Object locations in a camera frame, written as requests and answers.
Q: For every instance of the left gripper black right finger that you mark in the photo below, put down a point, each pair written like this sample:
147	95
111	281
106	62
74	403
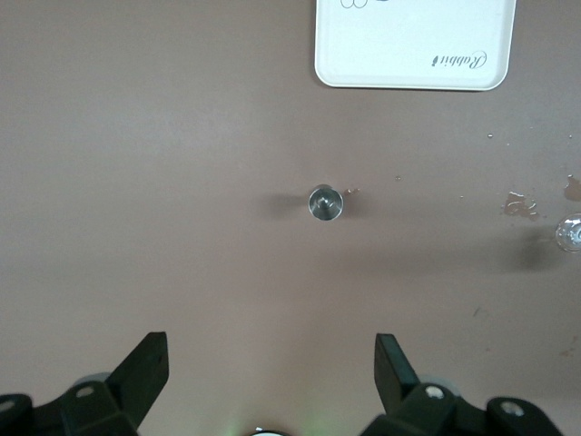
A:
408	404

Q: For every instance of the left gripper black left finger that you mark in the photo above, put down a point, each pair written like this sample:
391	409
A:
113	399

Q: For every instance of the steel double jigger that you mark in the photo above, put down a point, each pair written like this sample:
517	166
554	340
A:
325	202

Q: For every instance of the clear wine glass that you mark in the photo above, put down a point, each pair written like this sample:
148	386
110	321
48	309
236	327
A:
569	231

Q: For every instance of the cream rabbit print tray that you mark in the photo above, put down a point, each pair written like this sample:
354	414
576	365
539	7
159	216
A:
408	41

